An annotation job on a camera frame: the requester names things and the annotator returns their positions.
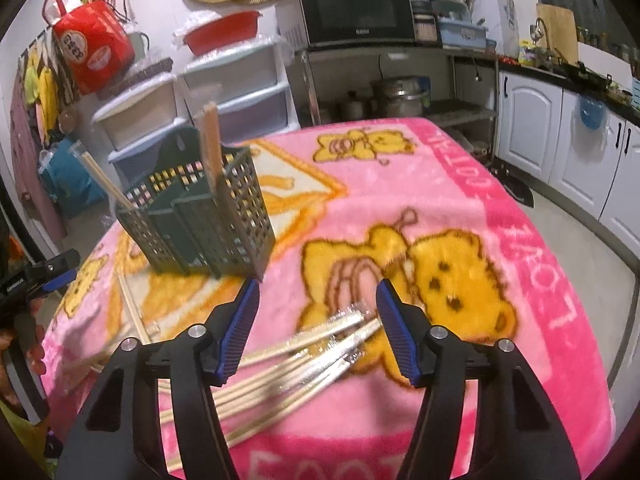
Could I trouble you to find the person's left forearm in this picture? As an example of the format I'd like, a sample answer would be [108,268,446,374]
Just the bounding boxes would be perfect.
[0,395,48,461]

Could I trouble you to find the metal kitchen rack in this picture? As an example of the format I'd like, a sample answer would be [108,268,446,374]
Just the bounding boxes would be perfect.
[292,42,501,161]

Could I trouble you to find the pile of chopsticks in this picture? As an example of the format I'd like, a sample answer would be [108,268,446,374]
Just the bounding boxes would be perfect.
[157,307,386,476]

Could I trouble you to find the black kitchen countertop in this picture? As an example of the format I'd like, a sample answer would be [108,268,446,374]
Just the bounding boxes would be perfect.
[495,52,640,116]

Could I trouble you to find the red plastic basin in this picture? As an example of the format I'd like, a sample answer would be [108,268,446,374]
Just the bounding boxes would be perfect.
[175,10,263,56]

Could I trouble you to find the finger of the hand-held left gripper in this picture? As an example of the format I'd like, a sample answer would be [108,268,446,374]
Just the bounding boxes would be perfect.
[41,270,77,295]
[30,248,81,277]

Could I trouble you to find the plastic drawer unit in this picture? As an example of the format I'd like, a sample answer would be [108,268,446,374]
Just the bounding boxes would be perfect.
[177,37,301,143]
[92,72,188,181]

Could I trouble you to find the blue dish box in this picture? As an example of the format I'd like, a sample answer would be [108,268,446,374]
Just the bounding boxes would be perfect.
[432,0,488,48]

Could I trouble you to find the red fabric bag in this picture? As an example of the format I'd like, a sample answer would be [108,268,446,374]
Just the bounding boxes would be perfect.
[42,0,136,96]

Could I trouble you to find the white kitchen cabinets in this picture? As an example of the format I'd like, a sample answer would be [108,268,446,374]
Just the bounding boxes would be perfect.
[497,67,640,251]

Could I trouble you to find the pink printed blanket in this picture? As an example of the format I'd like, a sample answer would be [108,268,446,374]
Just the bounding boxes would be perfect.
[40,117,616,480]

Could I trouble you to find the teal bag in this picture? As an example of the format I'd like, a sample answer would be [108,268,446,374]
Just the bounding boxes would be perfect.
[40,137,108,218]

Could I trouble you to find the black microwave oven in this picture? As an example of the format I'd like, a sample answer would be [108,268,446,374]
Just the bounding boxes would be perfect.
[295,0,418,51]

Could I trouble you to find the row of jars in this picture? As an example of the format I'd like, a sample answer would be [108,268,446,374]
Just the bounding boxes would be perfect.
[577,25,640,61]

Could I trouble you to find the person's left hand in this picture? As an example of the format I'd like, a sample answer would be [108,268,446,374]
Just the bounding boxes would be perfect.
[25,340,48,377]

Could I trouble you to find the large steel pot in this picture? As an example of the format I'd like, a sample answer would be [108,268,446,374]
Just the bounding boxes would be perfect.
[372,76,431,116]

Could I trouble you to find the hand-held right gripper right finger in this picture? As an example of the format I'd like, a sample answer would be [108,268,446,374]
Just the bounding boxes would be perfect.
[375,279,583,480]

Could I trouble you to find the wooden chopstick pair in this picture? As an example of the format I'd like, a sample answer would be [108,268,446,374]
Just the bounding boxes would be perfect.
[199,102,224,187]
[116,269,160,345]
[74,142,135,209]

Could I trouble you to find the pink hanging cloth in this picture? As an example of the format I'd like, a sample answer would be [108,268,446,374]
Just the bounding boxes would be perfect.
[10,75,66,241]

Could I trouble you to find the metal faucet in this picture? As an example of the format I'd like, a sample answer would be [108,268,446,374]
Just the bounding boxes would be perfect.
[531,17,553,68]

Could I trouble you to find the brown wicker basket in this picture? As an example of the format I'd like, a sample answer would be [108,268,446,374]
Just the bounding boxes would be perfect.
[120,56,175,86]

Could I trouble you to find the dark shoes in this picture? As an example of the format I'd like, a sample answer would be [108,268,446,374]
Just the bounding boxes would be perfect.
[492,165,535,208]

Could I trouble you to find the blue hanging bag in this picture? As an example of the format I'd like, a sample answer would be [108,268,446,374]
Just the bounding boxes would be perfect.
[579,95,607,130]

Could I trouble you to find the green plastic utensil basket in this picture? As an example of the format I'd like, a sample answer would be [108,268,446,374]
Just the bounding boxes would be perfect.
[116,126,277,281]

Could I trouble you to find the yellow hanging cloths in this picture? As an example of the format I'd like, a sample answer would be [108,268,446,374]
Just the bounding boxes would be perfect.
[25,42,63,143]

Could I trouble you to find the wooden cutting board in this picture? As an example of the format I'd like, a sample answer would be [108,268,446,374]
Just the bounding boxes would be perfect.
[536,3,580,66]

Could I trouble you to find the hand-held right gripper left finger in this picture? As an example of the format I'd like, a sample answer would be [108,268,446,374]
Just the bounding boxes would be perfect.
[55,277,261,480]

